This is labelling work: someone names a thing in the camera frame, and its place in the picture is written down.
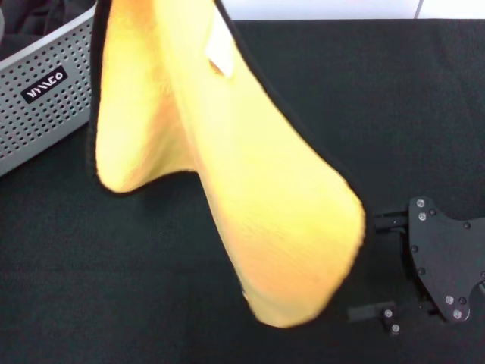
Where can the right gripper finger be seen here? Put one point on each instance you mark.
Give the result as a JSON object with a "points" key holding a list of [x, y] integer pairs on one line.
{"points": [[367, 312], [390, 221]]}

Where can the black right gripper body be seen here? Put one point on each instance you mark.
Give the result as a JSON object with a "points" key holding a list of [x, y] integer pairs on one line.
{"points": [[439, 258]]}

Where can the yellow towel black edge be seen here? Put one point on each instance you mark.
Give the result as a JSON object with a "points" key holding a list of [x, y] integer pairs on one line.
{"points": [[246, 189]]}

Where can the black tablecloth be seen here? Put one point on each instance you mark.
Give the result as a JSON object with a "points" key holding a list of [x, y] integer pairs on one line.
{"points": [[113, 284]]}

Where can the grey perforated storage box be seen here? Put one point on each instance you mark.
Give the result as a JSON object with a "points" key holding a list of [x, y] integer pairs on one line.
{"points": [[45, 125]]}

